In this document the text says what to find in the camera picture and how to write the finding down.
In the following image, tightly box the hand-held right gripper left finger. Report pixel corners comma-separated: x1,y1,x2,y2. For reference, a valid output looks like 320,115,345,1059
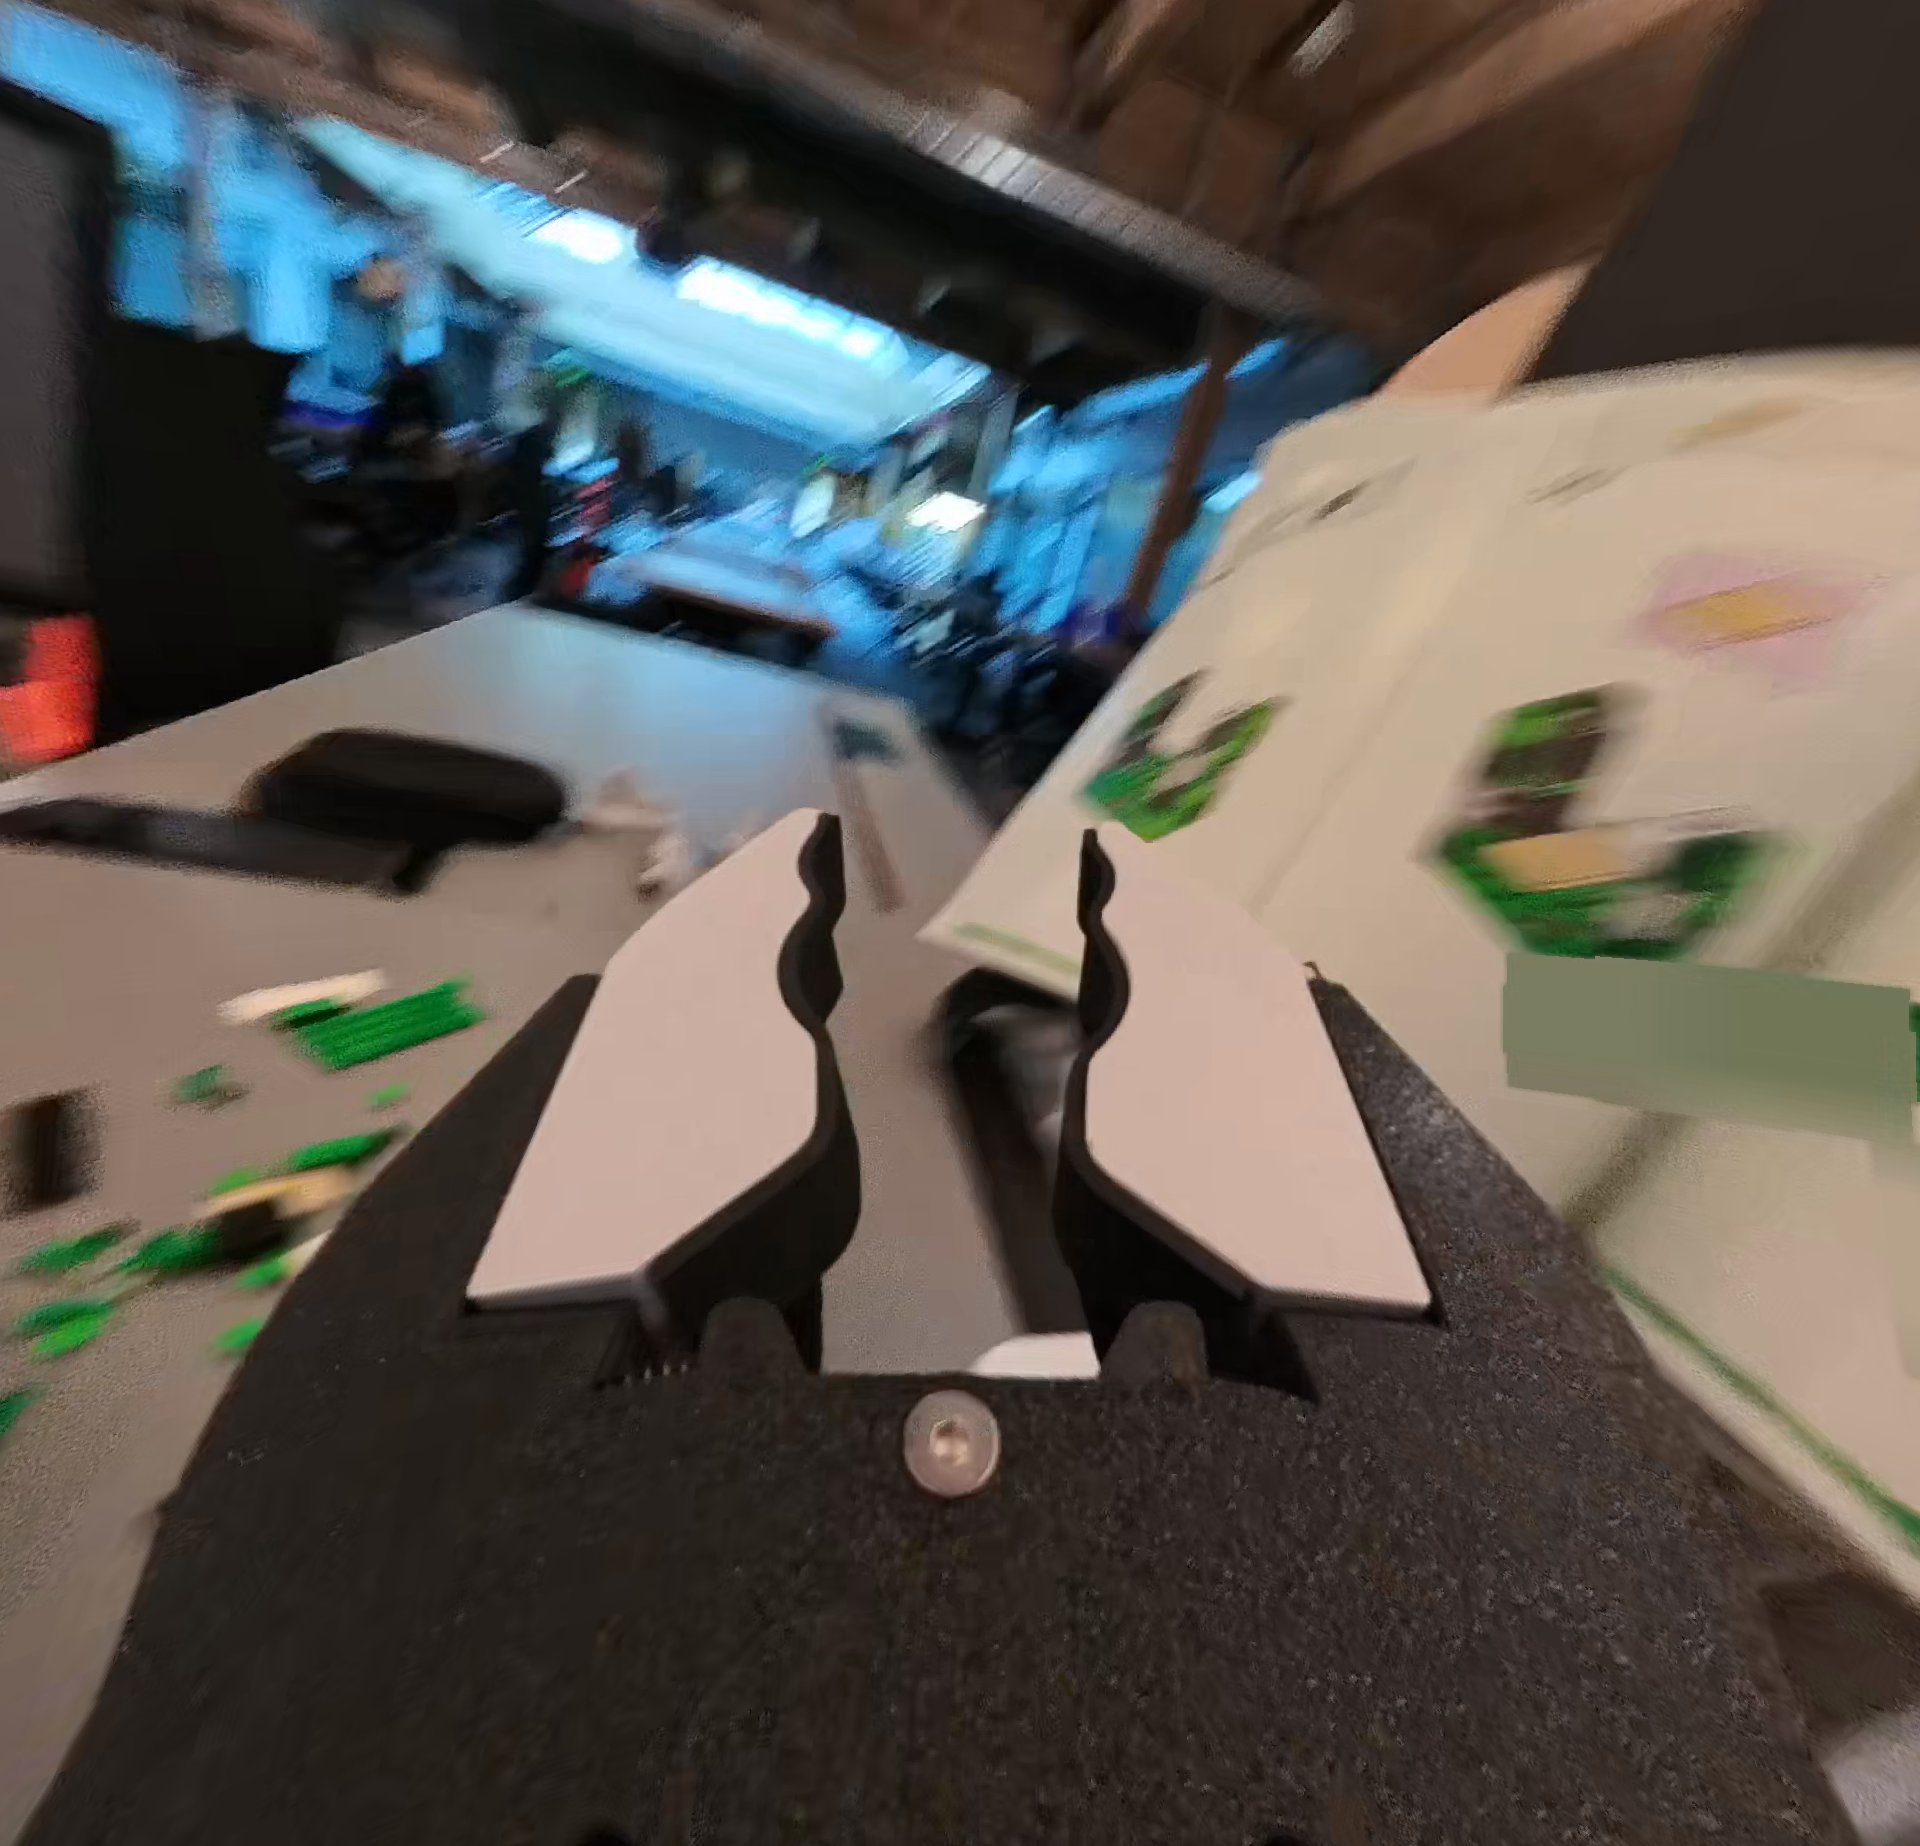
464,808,863,1369

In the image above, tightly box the dark monitor screen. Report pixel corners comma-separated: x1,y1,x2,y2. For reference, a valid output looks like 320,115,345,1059
0,84,119,611

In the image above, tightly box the green lego plate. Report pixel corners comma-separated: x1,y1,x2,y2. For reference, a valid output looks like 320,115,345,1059
275,980,489,1072

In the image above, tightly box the pile of loose lego bricks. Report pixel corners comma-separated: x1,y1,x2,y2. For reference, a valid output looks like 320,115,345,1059
0,1066,407,1444

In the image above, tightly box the white instruction booklet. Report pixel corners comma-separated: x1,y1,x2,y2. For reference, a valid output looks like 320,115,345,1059
916,354,1920,1600

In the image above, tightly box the background table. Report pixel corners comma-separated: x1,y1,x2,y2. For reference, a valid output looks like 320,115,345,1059
577,550,842,662

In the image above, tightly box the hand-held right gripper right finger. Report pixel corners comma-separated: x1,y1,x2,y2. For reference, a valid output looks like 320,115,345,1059
1054,826,1433,1374

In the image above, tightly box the wooden post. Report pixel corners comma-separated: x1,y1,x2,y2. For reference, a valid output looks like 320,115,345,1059
1124,313,1248,618

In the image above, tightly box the red blurred object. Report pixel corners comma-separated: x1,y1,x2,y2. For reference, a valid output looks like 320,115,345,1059
0,614,105,765

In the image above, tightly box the black flat object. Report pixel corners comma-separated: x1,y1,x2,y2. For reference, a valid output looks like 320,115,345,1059
0,796,436,895

